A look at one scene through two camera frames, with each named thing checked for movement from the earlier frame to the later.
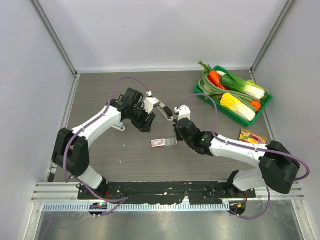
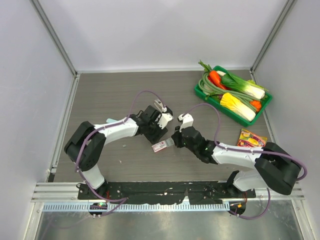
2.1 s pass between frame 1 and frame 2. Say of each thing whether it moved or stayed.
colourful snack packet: stayed
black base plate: stayed
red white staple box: moved
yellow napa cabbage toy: stayed
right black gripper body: moved
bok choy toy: stayed
